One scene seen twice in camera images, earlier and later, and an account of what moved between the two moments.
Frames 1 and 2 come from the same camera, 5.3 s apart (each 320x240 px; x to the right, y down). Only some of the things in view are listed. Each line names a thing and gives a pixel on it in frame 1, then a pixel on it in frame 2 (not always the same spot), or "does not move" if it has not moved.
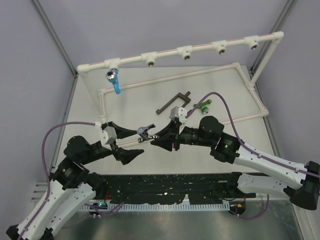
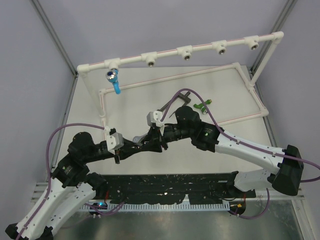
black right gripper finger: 169,131 to 153,137
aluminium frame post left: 38,6 does not move
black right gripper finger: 165,141 to 154,147
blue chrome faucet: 112,75 does not move
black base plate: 173,188 does not move
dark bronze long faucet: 185,97 does not move
